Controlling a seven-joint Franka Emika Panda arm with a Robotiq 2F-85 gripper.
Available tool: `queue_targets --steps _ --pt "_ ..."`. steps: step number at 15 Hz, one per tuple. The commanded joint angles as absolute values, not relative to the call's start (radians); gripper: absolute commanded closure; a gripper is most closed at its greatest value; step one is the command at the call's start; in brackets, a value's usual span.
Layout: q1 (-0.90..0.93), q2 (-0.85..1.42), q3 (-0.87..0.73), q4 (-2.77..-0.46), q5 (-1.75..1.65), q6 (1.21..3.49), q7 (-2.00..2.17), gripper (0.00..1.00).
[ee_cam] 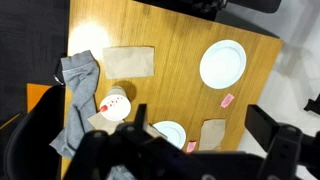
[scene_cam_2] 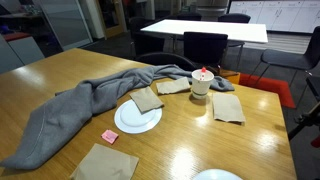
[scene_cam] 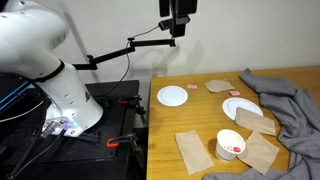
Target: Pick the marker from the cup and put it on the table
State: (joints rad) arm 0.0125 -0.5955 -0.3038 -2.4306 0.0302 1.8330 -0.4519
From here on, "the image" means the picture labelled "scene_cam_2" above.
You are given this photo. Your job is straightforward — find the orange wooden box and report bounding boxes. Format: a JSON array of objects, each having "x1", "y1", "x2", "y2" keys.
[{"x1": 218, "y1": 68, "x2": 241, "y2": 85}]

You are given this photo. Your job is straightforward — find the black curved-back chair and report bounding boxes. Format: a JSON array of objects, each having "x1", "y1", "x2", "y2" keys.
[{"x1": 135, "y1": 51, "x2": 198, "y2": 72}]

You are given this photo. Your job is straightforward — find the white marker red polka dots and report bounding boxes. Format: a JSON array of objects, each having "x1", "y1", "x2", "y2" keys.
[{"x1": 198, "y1": 66, "x2": 208, "y2": 82}]

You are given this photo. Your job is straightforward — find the brown paper napkin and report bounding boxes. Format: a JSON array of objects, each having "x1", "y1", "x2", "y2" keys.
[
  {"x1": 69, "y1": 143, "x2": 140, "y2": 180},
  {"x1": 129, "y1": 85, "x2": 165, "y2": 115},
  {"x1": 155, "y1": 76, "x2": 191, "y2": 96},
  {"x1": 211, "y1": 92, "x2": 247, "y2": 124}
]

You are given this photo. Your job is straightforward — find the frosted glass door panel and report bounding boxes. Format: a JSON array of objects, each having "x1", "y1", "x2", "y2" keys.
[{"x1": 39, "y1": 0, "x2": 94, "y2": 52}]

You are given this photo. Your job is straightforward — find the pink sticky note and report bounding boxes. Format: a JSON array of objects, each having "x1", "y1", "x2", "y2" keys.
[{"x1": 101, "y1": 129, "x2": 120, "y2": 145}]

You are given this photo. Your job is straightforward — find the red floor rug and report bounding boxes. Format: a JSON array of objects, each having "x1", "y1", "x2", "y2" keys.
[{"x1": 238, "y1": 72, "x2": 297, "y2": 110}]

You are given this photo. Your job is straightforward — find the white wall cabinets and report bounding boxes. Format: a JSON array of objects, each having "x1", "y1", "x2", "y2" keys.
[{"x1": 228, "y1": 0, "x2": 320, "y2": 34}]

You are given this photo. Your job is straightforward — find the black square-back chair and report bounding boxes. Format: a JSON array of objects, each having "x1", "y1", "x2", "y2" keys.
[{"x1": 182, "y1": 31, "x2": 230, "y2": 69}]

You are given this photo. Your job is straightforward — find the grey fabric cloth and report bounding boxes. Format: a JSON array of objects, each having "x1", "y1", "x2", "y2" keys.
[{"x1": 0, "y1": 64, "x2": 236, "y2": 170}]

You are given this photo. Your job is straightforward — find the white round plate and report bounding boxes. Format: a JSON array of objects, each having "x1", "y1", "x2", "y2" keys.
[
  {"x1": 192, "y1": 168, "x2": 244, "y2": 180},
  {"x1": 113, "y1": 98, "x2": 163, "y2": 135}
]

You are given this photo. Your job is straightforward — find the white rectangular table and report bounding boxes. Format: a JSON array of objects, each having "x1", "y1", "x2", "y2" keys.
[{"x1": 140, "y1": 18, "x2": 269, "y2": 45}]

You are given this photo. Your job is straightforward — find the dark grey side chair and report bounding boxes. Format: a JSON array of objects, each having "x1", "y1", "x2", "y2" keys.
[{"x1": 248, "y1": 25, "x2": 320, "y2": 88}]

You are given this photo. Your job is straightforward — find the black office chair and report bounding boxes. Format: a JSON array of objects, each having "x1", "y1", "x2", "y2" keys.
[
  {"x1": 176, "y1": 12, "x2": 203, "y2": 22},
  {"x1": 218, "y1": 13, "x2": 252, "y2": 24},
  {"x1": 129, "y1": 16, "x2": 165, "y2": 59}
]

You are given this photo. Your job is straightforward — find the white paper cup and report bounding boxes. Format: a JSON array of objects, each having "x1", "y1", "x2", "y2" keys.
[{"x1": 191, "y1": 68, "x2": 215, "y2": 100}]

